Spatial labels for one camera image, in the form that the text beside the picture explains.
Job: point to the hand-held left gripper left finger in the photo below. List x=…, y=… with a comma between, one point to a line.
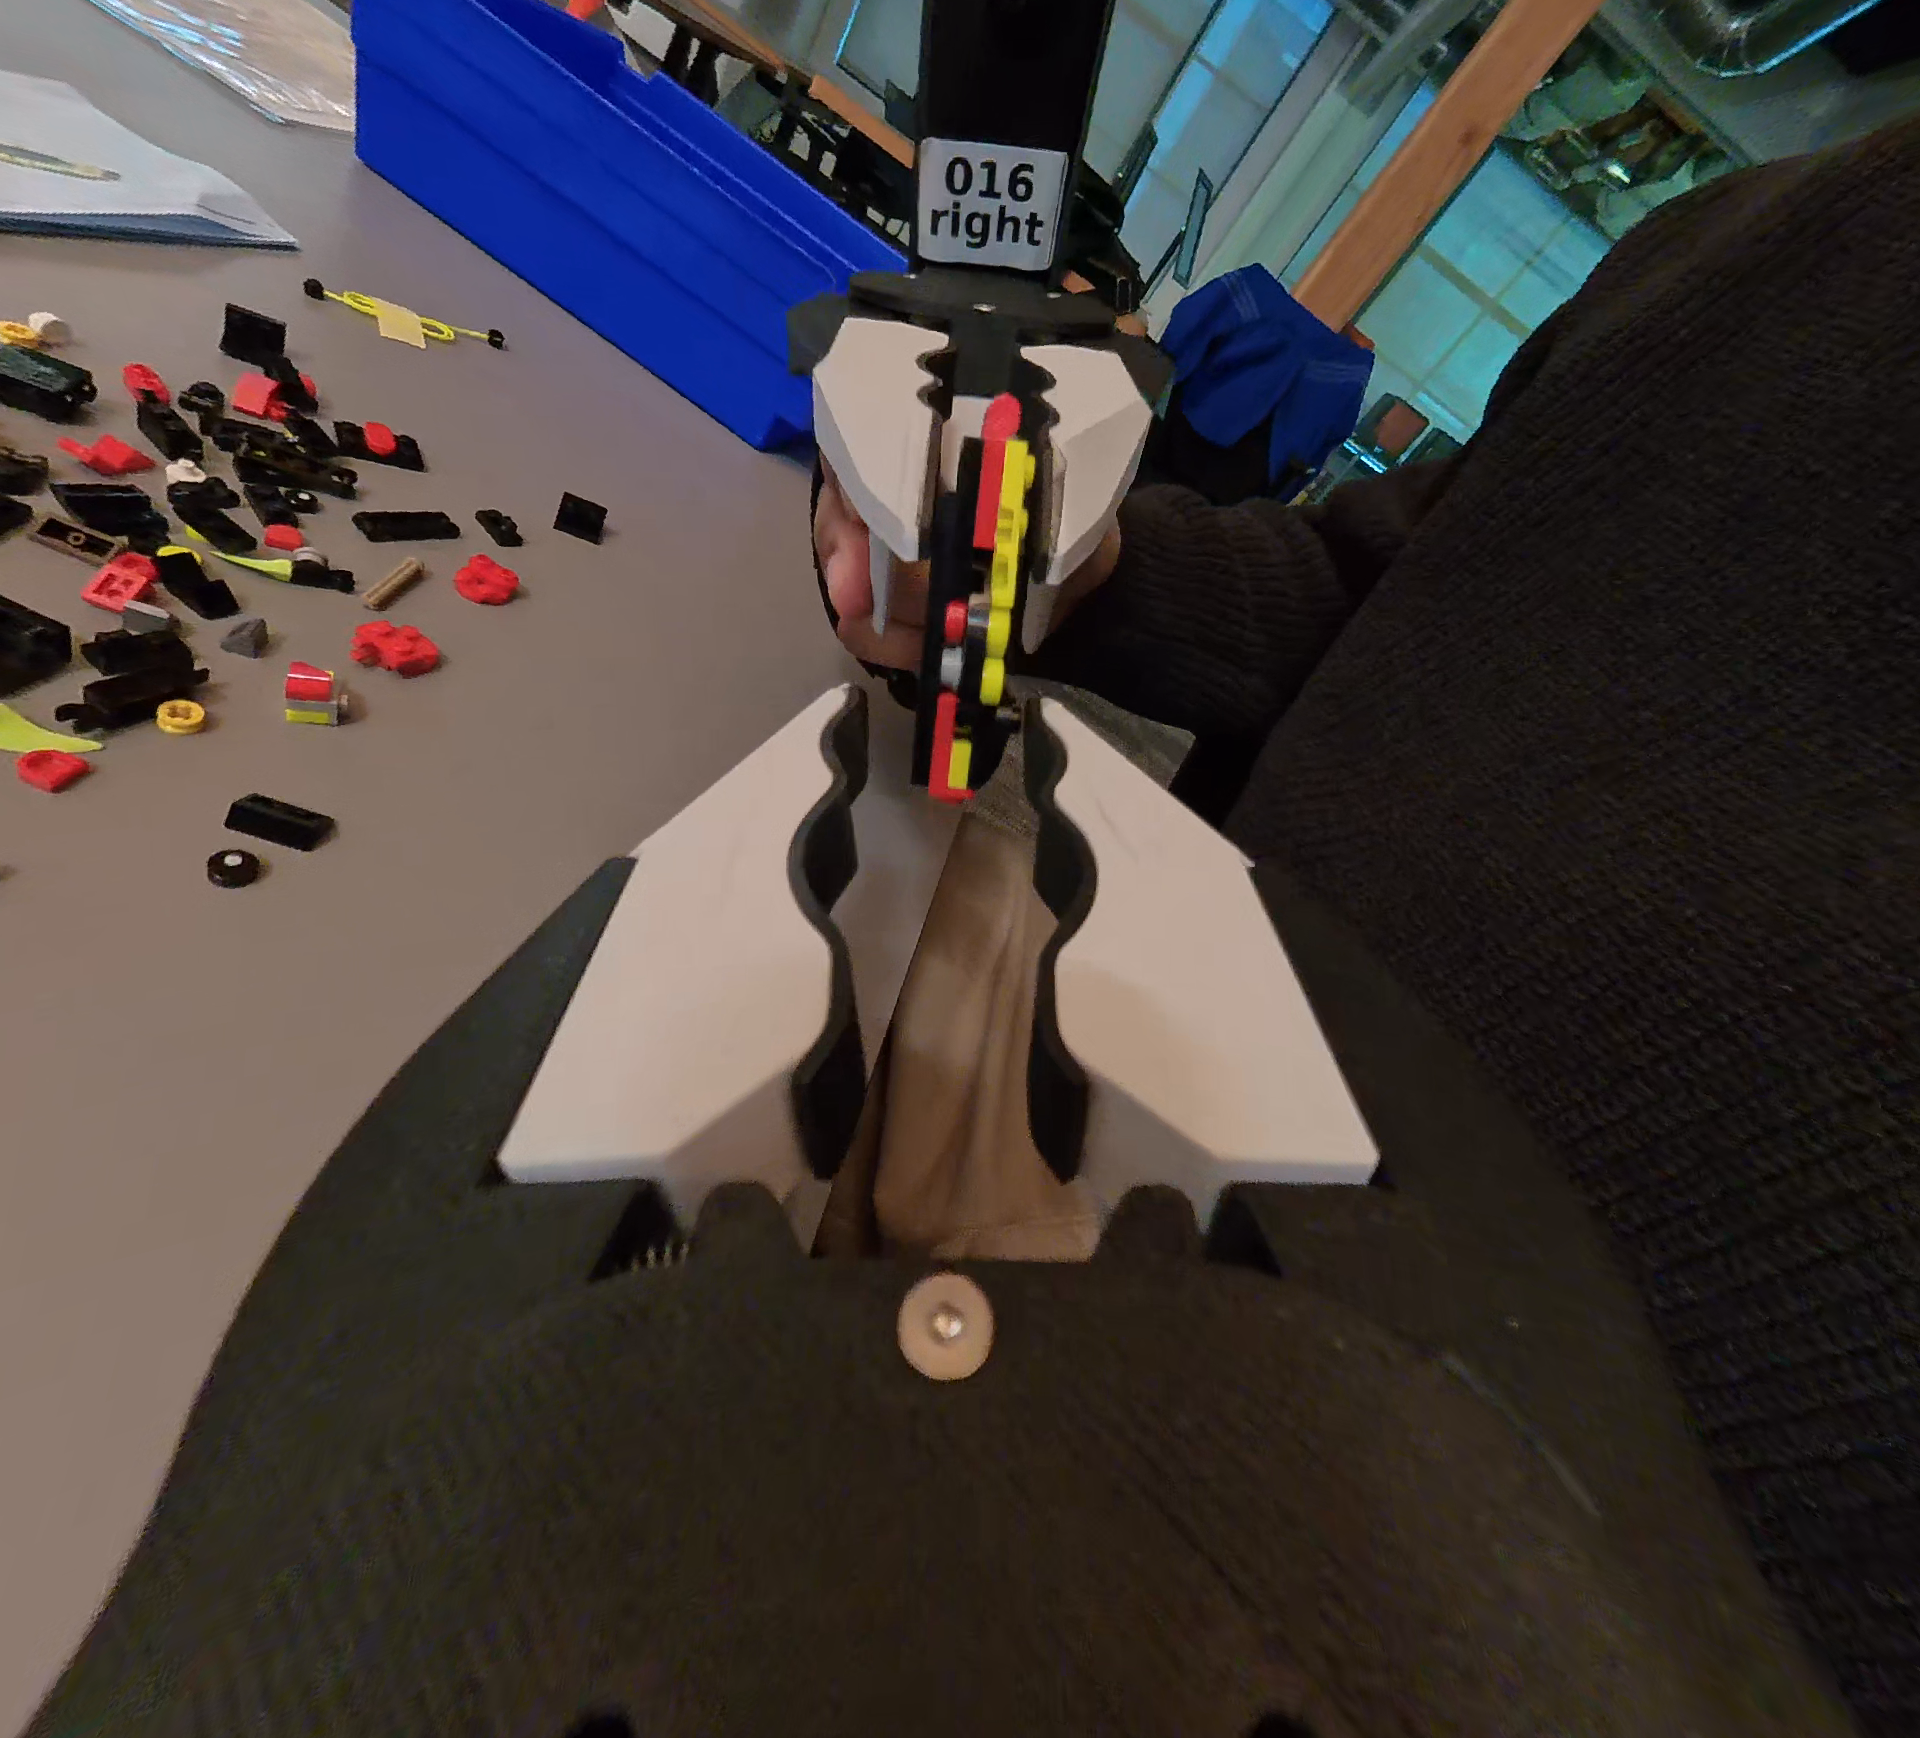
x=689, y=1003

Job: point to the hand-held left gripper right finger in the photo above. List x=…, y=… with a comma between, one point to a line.
x=1217, y=1017

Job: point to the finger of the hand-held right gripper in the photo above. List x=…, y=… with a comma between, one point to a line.
x=1096, y=462
x=877, y=432

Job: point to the yellow black red lego model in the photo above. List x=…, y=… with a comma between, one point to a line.
x=975, y=656

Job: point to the person's right forearm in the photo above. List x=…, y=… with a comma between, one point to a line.
x=1247, y=598

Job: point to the black square lego plate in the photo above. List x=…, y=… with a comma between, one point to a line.
x=582, y=515

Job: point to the small black lego plate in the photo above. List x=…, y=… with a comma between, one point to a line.
x=499, y=527

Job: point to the red round lego part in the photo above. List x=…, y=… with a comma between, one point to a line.
x=485, y=581

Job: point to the black lego slope brick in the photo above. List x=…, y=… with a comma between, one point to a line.
x=280, y=821

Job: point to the red lego hinge plate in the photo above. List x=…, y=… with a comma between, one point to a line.
x=397, y=647

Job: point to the black round lego tile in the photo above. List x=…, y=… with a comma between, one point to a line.
x=232, y=868

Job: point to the long black lego plate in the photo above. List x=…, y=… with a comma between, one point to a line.
x=406, y=523

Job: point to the red yellow lego wedge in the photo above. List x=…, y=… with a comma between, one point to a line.
x=313, y=695

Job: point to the tan lego axle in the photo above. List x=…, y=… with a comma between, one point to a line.
x=394, y=583

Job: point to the lego instruction booklet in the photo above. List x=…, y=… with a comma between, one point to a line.
x=104, y=162

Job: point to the pile of loose lego pieces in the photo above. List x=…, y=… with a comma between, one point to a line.
x=39, y=381

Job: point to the person's right hand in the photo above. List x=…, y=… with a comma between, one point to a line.
x=856, y=598

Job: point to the blue jacket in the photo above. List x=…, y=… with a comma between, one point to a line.
x=1261, y=373

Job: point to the person's beige trouser leg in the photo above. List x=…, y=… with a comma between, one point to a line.
x=959, y=1093

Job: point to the blue plastic bin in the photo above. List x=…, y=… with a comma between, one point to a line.
x=572, y=162

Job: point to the wooden beam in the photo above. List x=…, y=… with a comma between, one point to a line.
x=1501, y=73

